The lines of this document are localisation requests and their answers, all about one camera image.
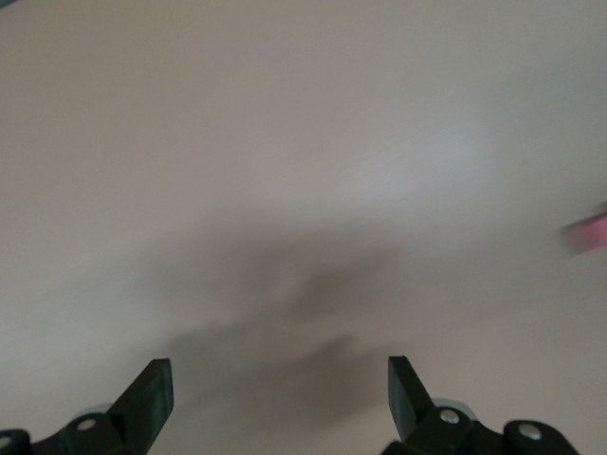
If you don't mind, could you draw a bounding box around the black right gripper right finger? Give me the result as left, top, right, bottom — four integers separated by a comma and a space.
383, 355, 579, 455

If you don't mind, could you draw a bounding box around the red foam letter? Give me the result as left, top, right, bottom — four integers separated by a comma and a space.
561, 211, 607, 258

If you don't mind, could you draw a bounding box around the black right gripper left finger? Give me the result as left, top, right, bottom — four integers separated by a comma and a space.
0, 358, 175, 455

